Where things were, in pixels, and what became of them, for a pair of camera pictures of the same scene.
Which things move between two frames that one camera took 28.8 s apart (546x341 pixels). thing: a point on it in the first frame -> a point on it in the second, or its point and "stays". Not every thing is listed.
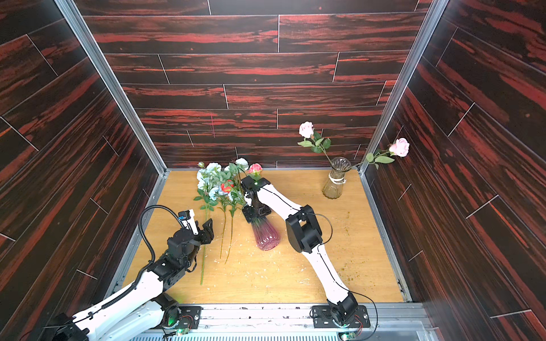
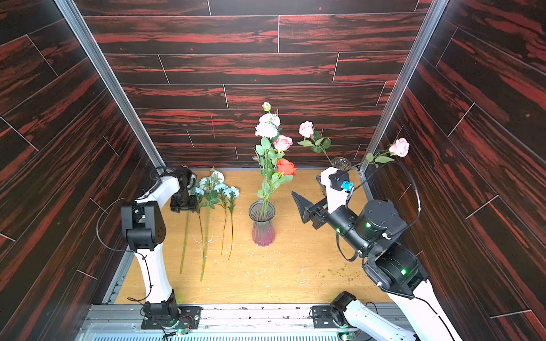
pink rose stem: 313,139 stays
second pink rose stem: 400,148 stays
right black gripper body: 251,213 -> 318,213
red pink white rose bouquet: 232,192 -> 269,153
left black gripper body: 202,236 -> 184,201
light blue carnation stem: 222,234 stays
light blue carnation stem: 232,208 stays
